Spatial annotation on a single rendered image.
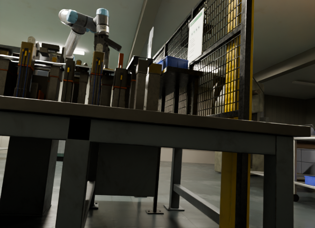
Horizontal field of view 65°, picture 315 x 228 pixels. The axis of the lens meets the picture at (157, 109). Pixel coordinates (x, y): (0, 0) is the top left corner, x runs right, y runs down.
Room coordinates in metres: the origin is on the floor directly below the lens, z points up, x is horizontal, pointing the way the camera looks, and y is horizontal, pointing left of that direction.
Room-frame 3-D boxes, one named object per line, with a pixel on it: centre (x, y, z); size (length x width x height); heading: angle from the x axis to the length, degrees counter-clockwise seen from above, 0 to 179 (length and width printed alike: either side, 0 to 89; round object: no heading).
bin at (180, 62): (1.72, -0.05, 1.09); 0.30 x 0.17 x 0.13; 23
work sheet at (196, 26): (1.56, -0.22, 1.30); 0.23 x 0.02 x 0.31; 15
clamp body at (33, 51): (1.22, 0.68, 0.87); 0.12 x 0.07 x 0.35; 15
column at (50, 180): (2.04, 0.97, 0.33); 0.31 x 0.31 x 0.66; 11
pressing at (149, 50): (1.57, 0.08, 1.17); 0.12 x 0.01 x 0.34; 15
